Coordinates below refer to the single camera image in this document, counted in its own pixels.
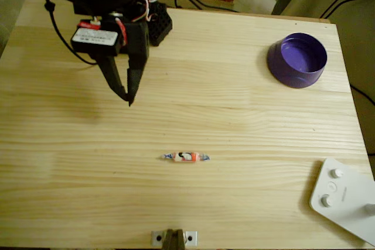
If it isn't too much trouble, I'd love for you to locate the silver metal bracket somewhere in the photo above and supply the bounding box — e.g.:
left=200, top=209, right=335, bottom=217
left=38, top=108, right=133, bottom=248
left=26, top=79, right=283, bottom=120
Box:
left=151, top=230, right=198, bottom=247

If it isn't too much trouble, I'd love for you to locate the black camera cable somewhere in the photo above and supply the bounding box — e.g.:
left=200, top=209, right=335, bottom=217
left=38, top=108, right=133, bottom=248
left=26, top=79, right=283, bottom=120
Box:
left=43, top=0, right=99, bottom=66

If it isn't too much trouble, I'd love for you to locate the purple bowl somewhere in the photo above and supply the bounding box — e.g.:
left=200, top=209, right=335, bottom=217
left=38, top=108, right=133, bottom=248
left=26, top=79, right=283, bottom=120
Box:
left=266, top=32, right=328, bottom=89

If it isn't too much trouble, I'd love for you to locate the candy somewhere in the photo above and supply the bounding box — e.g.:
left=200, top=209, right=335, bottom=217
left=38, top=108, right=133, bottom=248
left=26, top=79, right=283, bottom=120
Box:
left=159, top=150, right=212, bottom=163

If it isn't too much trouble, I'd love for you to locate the black stand post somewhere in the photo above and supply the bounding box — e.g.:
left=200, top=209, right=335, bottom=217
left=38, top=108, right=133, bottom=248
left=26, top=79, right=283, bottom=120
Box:
left=163, top=228, right=186, bottom=250

